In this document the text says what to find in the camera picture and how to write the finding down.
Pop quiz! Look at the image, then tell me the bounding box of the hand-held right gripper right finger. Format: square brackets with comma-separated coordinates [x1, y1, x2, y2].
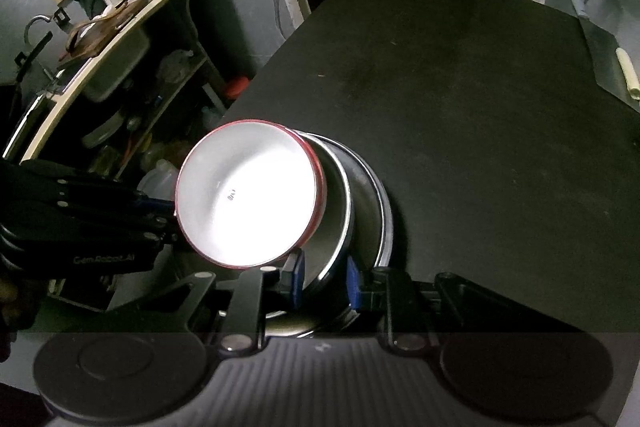
[346, 257, 586, 353]

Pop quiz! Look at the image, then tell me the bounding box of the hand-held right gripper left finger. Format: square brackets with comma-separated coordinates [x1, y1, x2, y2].
[112, 249, 307, 354]

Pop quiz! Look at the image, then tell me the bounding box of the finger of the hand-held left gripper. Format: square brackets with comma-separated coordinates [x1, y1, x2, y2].
[65, 219, 178, 248]
[20, 162, 177, 218]

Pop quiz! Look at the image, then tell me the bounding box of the stainless steel bowl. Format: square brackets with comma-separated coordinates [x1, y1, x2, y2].
[265, 129, 357, 320]

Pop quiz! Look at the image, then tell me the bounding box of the stainless steel plate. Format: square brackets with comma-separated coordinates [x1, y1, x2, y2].
[260, 134, 396, 340]

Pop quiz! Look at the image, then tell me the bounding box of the white bowl red rim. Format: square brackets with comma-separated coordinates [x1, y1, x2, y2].
[174, 119, 328, 270]

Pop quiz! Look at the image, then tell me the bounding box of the translucent plastic jug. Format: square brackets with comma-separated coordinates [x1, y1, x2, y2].
[135, 159, 181, 202]

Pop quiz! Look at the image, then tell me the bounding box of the steel sink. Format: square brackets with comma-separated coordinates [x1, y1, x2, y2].
[80, 32, 153, 102]

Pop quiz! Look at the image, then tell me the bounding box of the wooden cutting board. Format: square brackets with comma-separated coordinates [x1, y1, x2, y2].
[57, 0, 146, 62]

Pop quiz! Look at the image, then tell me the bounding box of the metal faucet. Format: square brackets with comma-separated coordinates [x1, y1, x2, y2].
[24, 14, 53, 42]

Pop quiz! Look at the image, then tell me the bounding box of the steel cleaver cream handle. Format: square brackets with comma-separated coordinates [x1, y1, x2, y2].
[577, 17, 640, 112]

